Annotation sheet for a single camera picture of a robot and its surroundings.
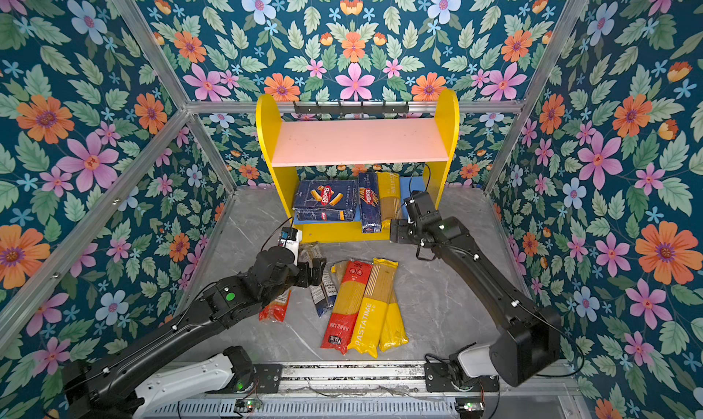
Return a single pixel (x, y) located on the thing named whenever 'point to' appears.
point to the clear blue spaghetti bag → (323, 295)
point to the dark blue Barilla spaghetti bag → (370, 207)
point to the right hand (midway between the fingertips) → (404, 228)
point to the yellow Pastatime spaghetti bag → (370, 325)
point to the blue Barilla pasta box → (326, 200)
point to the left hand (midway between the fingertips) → (317, 256)
